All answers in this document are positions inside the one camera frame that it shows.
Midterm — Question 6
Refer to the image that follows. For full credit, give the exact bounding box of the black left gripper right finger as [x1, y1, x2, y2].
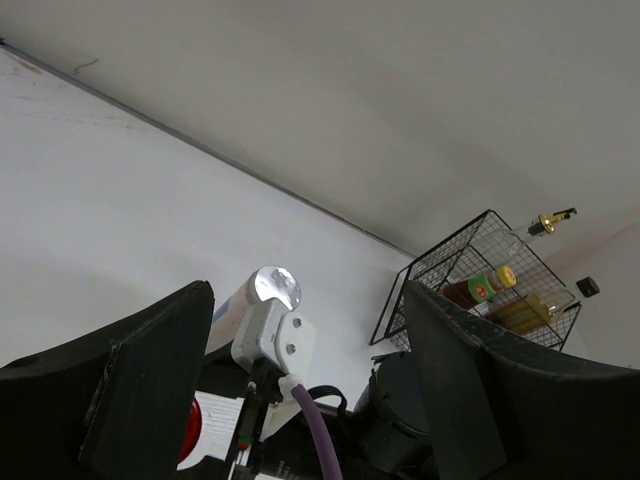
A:
[404, 282, 639, 479]

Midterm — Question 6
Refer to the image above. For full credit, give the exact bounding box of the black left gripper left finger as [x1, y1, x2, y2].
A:
[1, 281, 214, 479]

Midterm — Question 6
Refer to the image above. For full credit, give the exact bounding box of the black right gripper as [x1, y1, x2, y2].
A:
[189, 349, 361, 480]

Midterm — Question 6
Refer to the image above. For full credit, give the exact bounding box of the dark soy sauce bottle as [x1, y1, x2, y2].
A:
[484, 277, 601, 335]

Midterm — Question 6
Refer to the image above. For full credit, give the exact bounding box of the yellow cap sauce bottle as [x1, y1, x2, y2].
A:
[440, 265, 517, 310]

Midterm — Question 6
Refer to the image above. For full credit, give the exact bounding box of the clear glass oil bottle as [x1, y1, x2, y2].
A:
[469, 207, 577, 269]

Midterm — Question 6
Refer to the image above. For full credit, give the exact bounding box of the red lid jar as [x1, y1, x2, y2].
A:
[178, 397, 203, 464]

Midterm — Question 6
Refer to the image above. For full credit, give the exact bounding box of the left white salt jar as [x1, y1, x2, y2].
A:
[205, 265, 302, 354]

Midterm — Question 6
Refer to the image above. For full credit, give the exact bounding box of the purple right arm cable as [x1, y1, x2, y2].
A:
[279, 375, 344, 480]

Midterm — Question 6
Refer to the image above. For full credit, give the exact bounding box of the black wire rack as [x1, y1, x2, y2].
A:
[370, 208, 582, 351]

